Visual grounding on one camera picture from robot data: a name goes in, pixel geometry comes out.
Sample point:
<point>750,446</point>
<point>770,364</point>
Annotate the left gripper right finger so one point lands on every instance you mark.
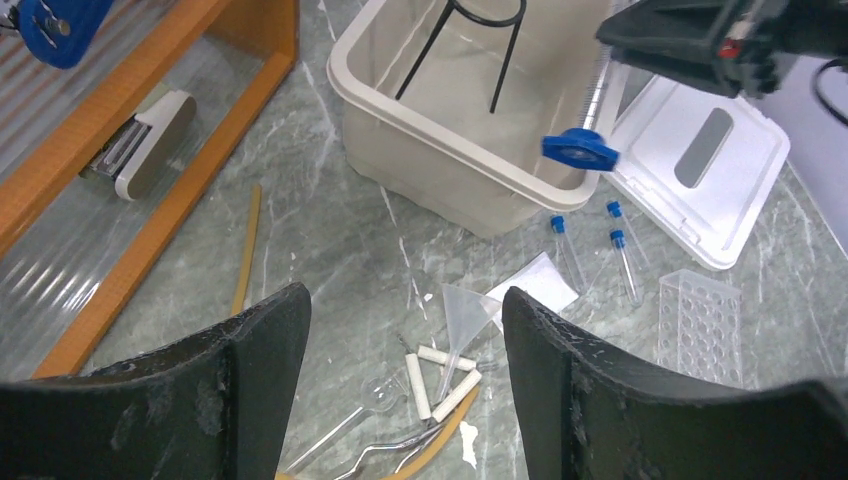
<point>588,409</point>

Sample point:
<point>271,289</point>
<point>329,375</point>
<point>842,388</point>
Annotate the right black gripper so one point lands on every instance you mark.
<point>747,44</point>

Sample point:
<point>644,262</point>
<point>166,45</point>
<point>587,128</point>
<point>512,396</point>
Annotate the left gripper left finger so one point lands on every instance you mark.
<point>212,405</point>

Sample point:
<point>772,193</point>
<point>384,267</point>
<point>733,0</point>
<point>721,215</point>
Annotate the blue capped burette clamp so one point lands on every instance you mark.
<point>584,147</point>

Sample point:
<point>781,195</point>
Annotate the tan rubber tubing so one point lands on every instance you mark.
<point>425,452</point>

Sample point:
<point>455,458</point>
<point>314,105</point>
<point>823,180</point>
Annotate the metal crucible tongs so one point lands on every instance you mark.
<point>398,446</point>

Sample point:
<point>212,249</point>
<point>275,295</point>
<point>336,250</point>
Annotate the white bin lid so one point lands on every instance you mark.
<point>700,166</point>

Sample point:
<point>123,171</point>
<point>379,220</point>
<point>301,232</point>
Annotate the white plastic packet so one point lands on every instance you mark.
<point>540,279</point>

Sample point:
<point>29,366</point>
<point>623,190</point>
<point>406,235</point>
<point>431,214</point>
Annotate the white clay triangle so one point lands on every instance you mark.
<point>447,401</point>

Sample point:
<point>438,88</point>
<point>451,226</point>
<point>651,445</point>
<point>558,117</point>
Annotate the clear test tube rack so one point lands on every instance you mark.
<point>699,328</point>

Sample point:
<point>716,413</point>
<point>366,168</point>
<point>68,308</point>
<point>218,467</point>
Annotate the clear plastic funnel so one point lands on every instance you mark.
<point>467,313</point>

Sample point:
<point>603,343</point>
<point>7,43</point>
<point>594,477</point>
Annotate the glass round flask tube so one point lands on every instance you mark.
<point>377,395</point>

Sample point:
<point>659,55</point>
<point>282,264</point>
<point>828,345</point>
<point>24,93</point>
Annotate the blue cap test tube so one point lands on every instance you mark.
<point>621,222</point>
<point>628,267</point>
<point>574,268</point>

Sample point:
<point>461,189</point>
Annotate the orange wooden shelf rack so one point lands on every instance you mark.
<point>73,253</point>

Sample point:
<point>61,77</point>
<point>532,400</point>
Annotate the beige plastic bin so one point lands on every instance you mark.
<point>452,118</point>

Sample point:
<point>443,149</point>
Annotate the grey white device on shelf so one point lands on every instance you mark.
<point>131,158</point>

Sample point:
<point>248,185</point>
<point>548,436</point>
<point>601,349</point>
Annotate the blue stapler on shelf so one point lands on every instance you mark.
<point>58,33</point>

